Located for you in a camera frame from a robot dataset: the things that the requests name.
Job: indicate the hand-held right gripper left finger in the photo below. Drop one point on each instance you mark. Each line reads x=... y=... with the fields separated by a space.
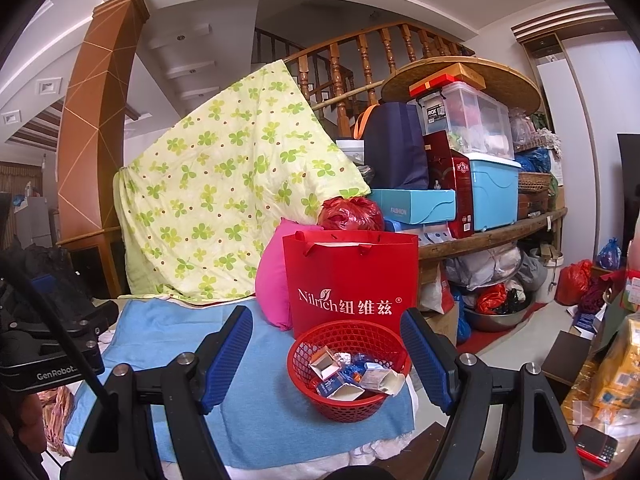
x=227 y=355

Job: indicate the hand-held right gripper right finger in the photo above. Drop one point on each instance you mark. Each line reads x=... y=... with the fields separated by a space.
x=425 y=355

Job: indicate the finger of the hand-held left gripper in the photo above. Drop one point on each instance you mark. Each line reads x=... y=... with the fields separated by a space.
x=85 y=322

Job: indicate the long white box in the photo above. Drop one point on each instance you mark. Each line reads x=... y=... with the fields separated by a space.
x=381 y=377

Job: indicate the red plastic basket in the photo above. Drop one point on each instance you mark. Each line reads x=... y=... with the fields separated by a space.
x=350 y=407

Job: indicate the orange white box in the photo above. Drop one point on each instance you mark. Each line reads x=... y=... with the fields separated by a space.
x=325 y=362

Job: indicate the person's left hand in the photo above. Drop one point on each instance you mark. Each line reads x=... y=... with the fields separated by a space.
x=27 y=425

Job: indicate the plain cardboard carton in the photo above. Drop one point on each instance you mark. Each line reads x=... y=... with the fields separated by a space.
x=445 y=327

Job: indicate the striped scarf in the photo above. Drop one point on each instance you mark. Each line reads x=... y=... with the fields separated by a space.
x=59 y=410

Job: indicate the dark wooden cabinet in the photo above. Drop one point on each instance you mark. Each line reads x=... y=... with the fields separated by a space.
x=100 y=265

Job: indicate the white plastic bag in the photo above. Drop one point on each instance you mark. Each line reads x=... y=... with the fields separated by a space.
x=432 y=290

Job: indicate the blue blanket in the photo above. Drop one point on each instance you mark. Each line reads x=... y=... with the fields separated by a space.
x=270 y=410

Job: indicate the black fuzzy cloth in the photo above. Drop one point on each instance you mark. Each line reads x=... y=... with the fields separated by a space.
x=45 y=260

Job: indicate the metal basin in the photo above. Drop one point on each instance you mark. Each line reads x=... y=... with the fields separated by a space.
x=500 y=320

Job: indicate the crumpled red plastic bag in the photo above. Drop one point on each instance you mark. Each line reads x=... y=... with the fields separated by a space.
x=490 y=300

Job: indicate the pink pillow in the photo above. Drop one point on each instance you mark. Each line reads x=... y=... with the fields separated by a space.
x=272 y=280

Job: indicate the red paper bag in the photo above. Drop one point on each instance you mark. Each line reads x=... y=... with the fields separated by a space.
x=350 y=280

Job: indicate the white appliance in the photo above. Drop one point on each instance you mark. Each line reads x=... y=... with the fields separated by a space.
x=35 y=225

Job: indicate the white sack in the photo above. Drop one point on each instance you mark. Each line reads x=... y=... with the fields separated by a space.
x=490 y=262

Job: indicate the white blue printed box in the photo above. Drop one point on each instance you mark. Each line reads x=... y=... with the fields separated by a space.
x=435 y=237

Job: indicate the wooden bench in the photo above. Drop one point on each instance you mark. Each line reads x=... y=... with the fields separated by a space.
x=480 y=242

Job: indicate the teal shoe box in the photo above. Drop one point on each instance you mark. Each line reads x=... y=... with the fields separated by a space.
x=410 y=207

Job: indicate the white bucket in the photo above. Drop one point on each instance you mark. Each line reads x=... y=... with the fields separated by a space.
x=550 y=270

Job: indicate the full red plastic bag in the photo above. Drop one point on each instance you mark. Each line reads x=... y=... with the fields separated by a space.
x=350 y=215

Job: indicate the dark red gift box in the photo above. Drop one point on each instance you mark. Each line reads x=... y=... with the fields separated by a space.
x=457 y=195

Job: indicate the tied red plastic bag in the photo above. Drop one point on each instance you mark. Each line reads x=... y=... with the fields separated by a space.
x=575 y=282

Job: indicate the wooden pillar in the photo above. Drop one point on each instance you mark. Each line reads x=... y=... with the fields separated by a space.
x=90 y=150

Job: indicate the blue storage bin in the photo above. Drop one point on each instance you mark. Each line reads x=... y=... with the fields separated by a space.
x=495 y=195

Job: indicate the dark red cloth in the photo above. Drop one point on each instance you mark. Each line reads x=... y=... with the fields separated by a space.
x=595 y=295

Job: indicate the clover print quilt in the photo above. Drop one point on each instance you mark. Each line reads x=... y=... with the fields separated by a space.
x=210 y=170

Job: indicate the red radio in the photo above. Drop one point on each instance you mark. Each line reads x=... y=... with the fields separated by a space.
x=595 y=445

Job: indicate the yellow packets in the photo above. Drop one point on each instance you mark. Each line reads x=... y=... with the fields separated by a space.
x=620 y=365

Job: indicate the wicker basket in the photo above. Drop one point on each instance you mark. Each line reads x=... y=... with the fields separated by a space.
x=535 y=182

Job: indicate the small tied blue plastic bag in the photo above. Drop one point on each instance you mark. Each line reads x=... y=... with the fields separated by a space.
x=610 y=254

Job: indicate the large blue plastic bag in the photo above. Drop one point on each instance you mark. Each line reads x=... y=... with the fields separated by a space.
x=535 y=160

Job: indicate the clear storage box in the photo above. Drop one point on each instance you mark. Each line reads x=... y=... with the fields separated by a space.
x=475 y=120

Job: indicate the black television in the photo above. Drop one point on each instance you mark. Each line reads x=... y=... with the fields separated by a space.
x=630 y=185

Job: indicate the flat orange box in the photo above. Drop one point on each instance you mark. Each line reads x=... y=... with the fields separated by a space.
x=432 y=85

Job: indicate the brown cardboard box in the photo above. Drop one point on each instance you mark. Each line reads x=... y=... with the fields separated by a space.
x=467 y=74

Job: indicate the round bamboo tray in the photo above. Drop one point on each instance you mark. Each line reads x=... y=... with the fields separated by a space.
x=515 y=85

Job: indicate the wooden stair railing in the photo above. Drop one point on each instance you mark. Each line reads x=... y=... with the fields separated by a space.
x=345 y=75

